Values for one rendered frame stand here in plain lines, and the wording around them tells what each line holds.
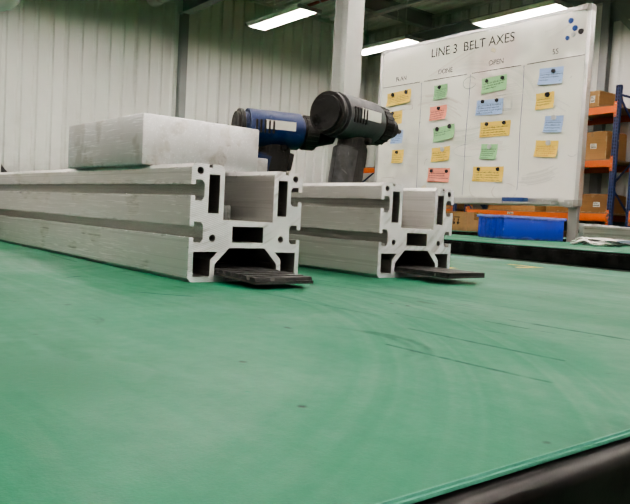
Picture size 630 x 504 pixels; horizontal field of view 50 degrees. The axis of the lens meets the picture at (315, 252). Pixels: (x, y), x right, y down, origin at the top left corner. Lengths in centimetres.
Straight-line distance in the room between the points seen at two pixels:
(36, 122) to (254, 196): 1217
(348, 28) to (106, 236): 894
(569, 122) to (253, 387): 355
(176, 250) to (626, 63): 1216
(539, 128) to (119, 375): 364
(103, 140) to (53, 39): 1239
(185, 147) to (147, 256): 9
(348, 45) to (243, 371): 925
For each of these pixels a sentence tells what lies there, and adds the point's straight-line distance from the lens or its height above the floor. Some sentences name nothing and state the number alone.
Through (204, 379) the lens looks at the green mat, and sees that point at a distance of 22.
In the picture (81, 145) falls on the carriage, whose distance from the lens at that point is 67.
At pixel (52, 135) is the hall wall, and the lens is 1275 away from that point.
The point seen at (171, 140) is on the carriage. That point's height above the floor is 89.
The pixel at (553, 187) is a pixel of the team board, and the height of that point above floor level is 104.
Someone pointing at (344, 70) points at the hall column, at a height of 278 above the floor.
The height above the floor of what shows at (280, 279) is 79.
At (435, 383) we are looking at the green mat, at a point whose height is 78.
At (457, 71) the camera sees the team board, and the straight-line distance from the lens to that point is 423.
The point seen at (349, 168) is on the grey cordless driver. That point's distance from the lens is 93.
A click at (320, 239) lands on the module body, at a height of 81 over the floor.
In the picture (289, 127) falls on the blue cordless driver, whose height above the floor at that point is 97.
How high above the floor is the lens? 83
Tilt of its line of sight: 3 degrees down
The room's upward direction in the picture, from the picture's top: 3 degrees clockwise
